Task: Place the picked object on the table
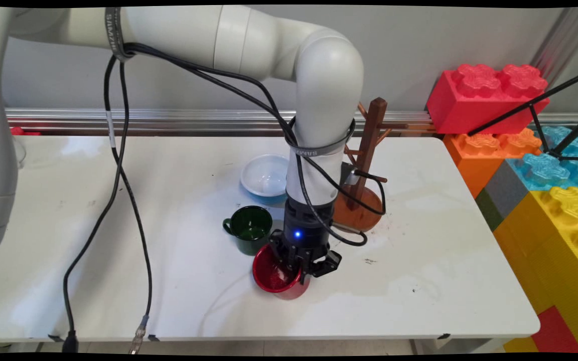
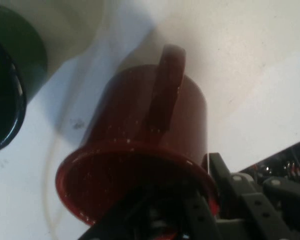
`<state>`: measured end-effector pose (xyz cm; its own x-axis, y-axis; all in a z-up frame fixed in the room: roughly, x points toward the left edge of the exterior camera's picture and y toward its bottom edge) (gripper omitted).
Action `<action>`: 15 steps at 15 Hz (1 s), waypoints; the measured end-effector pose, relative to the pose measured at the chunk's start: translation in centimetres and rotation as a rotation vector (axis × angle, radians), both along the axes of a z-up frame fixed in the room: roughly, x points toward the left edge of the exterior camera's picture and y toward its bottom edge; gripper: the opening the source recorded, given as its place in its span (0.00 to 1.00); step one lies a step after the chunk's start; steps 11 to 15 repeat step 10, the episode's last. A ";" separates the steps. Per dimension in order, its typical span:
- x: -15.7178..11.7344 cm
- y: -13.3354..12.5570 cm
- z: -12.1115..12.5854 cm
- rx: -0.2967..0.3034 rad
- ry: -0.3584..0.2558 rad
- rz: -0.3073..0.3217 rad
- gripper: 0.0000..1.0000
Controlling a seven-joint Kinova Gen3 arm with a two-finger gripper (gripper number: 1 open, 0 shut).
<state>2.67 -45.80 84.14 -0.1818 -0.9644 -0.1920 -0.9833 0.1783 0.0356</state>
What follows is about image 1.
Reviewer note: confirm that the flat red toy block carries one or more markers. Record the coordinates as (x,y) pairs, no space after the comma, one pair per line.
(555,331)

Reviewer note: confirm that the giant yellow toy brick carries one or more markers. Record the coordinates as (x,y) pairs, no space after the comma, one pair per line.
(550,250)

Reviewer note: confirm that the small red object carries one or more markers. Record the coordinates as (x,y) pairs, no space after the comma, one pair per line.
(24,132)

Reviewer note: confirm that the white and blue bowl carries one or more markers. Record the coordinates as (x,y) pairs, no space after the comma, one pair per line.
(264,175)

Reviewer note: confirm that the aluminium post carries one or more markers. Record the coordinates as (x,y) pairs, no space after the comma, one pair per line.
(565,35)

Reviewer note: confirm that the brown wooden mug tree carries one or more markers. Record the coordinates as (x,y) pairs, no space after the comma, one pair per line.
(372,135)

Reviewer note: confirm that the dark green enamel mug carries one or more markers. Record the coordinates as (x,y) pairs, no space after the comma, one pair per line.
(249,230)

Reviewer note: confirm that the giant blue toy brick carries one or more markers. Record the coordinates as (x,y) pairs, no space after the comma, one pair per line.
(545,170)

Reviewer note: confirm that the black tripod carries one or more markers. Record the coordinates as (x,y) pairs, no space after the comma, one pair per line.
(520,109)

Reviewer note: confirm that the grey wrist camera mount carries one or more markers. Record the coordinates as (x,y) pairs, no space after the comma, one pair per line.
(349,174)

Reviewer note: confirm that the white mug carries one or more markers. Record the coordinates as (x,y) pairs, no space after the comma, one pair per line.
(20,153)

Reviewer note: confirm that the giant red toy brick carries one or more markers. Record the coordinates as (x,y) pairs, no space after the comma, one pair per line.
(464,108)

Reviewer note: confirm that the giant dark green toy brick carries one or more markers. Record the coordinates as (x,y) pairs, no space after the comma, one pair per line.
(488,210)

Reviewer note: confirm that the giant grey toy brick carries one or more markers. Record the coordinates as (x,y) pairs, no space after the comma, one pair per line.
(504,190)

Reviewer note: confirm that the giant orange toy brick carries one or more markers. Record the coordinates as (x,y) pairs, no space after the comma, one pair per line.
(474,163)

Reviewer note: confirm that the aluminium rail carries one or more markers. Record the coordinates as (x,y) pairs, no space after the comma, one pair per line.
(193,120)

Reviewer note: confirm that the red enamel mug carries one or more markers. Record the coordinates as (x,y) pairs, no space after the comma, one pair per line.
(269,276)

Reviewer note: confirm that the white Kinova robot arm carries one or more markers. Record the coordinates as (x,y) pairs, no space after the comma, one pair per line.
(269,35)

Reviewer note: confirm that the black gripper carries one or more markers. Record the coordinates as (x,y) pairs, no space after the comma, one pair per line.
(304,245)

